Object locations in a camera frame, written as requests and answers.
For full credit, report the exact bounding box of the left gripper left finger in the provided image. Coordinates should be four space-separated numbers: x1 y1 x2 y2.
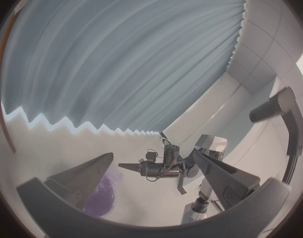
45 152 114 209

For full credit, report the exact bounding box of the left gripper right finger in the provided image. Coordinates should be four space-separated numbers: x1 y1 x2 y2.
193 150 261 211

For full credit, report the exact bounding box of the purple plastic bag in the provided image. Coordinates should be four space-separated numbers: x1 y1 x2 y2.
83 174 123 216

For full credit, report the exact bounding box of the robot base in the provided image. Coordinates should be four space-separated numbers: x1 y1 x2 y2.
180 202 225 225

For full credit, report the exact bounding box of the blue-green curtain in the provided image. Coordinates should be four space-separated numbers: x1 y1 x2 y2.
0 0 248 136

